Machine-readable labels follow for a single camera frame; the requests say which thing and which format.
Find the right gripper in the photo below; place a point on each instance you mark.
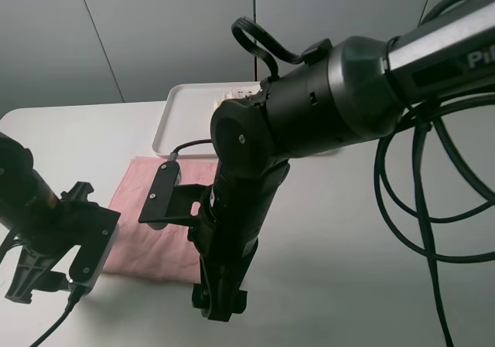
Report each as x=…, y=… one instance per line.
x=232, y=213

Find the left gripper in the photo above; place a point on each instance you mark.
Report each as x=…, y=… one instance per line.
x=43, y=224

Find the pink towel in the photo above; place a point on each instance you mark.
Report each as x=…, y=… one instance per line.
x=150, y=251

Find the cream white towel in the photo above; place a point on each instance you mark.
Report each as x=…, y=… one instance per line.
x=235, y=93

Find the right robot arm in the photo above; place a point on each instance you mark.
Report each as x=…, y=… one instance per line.
x=328, y=97

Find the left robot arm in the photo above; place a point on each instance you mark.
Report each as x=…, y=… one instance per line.
x=18, y=158

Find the white plastic tray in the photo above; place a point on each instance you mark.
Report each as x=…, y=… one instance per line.
x=187, y=113

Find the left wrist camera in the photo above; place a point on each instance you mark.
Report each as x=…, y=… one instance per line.
x=98, y=230

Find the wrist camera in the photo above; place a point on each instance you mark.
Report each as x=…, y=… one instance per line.
x=98, y=230
x=168, y=202

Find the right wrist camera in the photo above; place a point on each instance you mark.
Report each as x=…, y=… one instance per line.
x=168, y=202

